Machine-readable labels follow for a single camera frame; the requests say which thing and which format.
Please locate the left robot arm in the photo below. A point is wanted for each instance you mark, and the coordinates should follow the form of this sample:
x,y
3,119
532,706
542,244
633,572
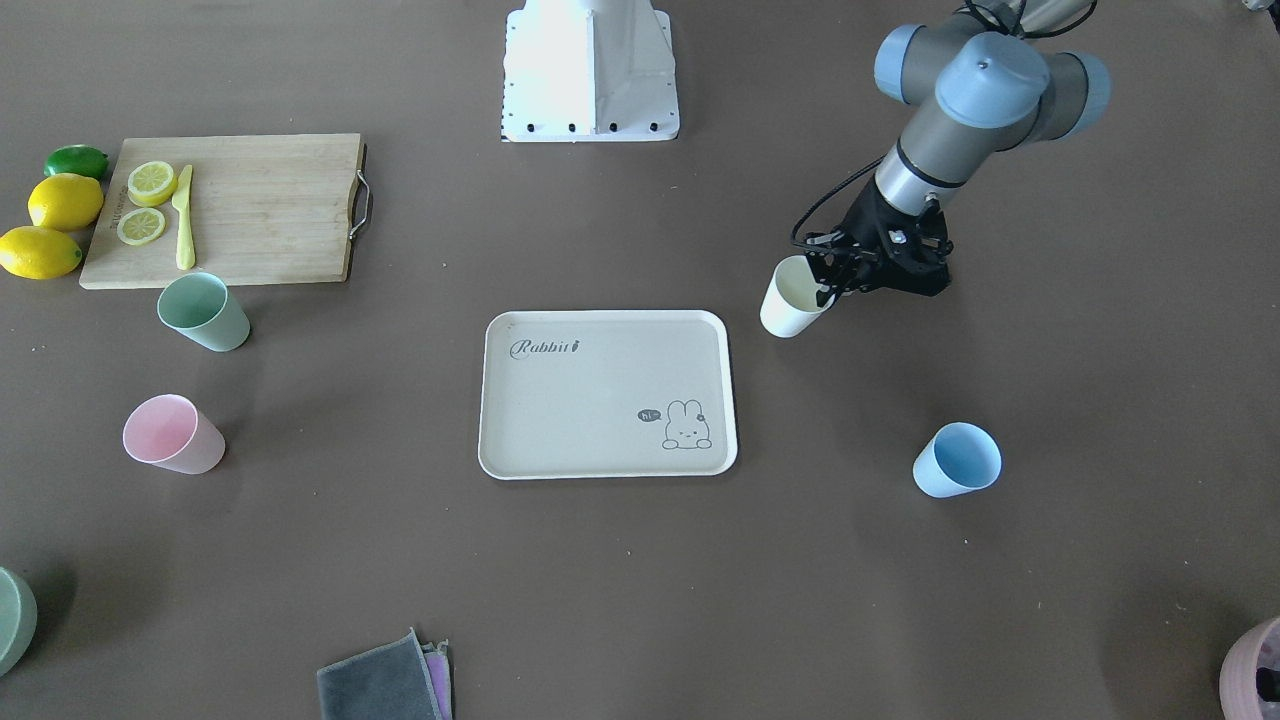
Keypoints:
x,y
978,86

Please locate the yellow plastic knife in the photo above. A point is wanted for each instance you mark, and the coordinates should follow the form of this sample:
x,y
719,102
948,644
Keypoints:
x,y
185,253

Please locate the grey folded cloth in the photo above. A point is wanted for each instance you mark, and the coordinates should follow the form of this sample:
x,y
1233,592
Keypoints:
x,y
406,679

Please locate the pink cup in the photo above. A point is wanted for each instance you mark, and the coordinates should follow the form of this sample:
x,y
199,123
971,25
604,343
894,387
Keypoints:
x,y
169,432

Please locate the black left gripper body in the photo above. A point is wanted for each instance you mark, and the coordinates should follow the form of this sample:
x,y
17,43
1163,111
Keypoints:
x,y
866,229

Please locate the green cup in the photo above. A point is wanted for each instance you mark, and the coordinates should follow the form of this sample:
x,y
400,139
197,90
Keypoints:
x,y
200,306

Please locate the green bowl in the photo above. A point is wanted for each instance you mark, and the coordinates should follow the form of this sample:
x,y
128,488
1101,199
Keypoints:
x,y
18,619

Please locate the cream cup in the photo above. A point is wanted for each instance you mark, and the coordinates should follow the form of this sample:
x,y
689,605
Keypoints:
x,y
788,307

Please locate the blue cup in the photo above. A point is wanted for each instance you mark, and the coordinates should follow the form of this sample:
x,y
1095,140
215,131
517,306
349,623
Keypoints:
x,y
960,458

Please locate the pink bowl with ice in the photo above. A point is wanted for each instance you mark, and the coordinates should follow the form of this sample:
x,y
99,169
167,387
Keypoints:
x,y
1248,676

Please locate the green lime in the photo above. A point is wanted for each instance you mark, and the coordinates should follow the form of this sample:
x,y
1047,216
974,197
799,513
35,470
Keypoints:
x,y
82,160

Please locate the lemon slice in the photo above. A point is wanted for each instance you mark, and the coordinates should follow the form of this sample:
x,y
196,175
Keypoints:
x,y
141,226
151,184

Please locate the cream rabbit tray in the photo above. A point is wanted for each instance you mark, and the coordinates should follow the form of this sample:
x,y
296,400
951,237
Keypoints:
x,y
606,394

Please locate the wooden cutting board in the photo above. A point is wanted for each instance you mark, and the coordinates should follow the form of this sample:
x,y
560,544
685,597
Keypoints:
x,y
266,209

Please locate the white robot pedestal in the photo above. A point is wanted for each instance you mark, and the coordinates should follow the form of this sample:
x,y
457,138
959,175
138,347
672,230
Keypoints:
x,y
589,71

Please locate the whole lemon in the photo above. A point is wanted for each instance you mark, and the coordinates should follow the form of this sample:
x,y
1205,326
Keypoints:
x,y
39,253
65,202

